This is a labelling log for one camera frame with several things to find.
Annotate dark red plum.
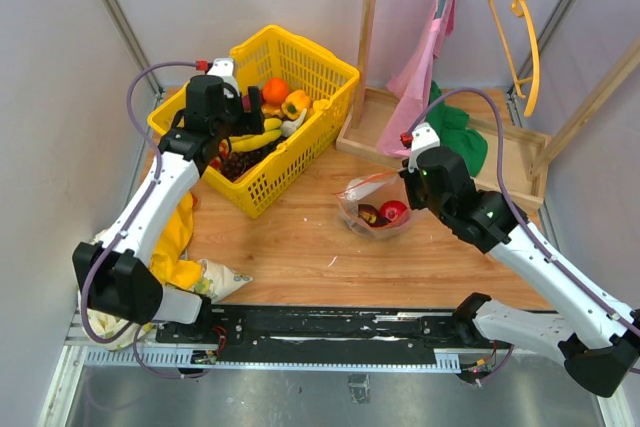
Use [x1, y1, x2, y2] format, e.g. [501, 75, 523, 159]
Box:
[357, 204, 389, 228]

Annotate green cloth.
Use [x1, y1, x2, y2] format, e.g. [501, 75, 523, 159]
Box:
[425, 102, 488, 177]

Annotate white garlic bulb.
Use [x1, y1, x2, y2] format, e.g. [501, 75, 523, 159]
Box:
[280, 109, 307, 138]

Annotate yellow bell pepper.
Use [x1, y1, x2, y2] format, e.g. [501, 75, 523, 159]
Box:
[281, 89, 311, 120]

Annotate clear zip top bag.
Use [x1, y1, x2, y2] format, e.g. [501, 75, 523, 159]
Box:
[334, 171, 418, 240]

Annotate dark grape bunch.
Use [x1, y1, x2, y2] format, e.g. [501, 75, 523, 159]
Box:
[220, 138, 281, 182]

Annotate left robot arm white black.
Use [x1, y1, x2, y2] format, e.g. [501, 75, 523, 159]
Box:
[72, 74, 264, 343]

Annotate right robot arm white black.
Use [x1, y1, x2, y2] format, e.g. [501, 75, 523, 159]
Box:
[400, 146, 639, 398]

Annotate red apple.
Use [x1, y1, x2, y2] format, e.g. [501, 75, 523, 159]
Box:
[379, 200, 410, 225]

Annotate patterned yellow white cloth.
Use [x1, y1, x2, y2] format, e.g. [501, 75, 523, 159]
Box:
[82, 193, 252, 351]

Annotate wooden clothes rack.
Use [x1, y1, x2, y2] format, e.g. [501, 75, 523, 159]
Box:
[335, 0, 640, 212]

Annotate yellow plastic basket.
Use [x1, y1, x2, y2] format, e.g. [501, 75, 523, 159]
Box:
[147, 24, 361, 220]

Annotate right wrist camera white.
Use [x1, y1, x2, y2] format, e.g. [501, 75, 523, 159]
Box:
[400, 122, 440, 172]

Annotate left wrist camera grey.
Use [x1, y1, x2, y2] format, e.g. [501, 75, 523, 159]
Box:
[196, 57, 240, 97]

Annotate yellow clothes hanger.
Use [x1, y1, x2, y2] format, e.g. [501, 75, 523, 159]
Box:
[480, 0, 549, 118]

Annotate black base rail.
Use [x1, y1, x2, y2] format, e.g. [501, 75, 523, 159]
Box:
[155, 304, 493, 370]

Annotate orange fruit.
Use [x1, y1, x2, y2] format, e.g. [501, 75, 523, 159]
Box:
[262, 77, 290, 106]

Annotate pink shirt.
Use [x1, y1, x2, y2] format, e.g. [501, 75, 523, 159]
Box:
[376, 0, 456, 157]

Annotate yellow banana bunch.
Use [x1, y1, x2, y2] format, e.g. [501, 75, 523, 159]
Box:
[230, 117, 283, 153]

